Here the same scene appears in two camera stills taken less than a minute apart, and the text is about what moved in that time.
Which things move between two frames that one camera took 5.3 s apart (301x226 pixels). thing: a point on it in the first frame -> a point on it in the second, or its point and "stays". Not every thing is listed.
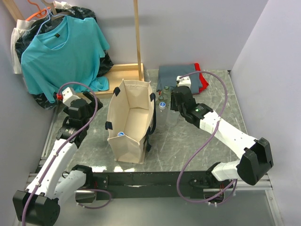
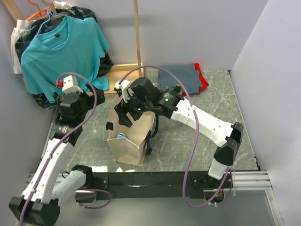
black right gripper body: [174, 106] -> [135, 107]
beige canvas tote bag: [131, 119] stays
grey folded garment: [167, 76] stays
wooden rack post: [136, 8] stays
